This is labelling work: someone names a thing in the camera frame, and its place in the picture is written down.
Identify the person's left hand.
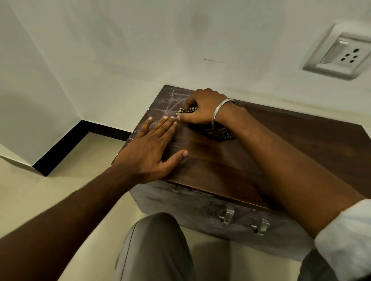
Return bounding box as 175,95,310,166
112,115,189,185

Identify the person's right hand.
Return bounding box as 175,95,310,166
176,88,237,125

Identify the checkered cloth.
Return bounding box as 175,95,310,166
176,105,236,142

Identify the dark wooden cabinet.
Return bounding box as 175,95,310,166
111,84,371,263

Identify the person's left forearm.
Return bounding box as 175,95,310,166
0,166,137,281

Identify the person's right forearm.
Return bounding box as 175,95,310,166
216,103,366,240

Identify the person's left leg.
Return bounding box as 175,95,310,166
114,212,197,281

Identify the person's leg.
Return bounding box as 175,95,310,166
297,249,339,281
114,212,197,281

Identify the person's right leg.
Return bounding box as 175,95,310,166
297,249,339,281

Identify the silver bangle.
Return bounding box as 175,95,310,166
211,98,237,132

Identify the black skirting board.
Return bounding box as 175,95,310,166
32,120,133,177

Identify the white shirt sleeve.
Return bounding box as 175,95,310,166
314,198,371,281

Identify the small white wall socket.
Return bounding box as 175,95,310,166
302,23,371,81

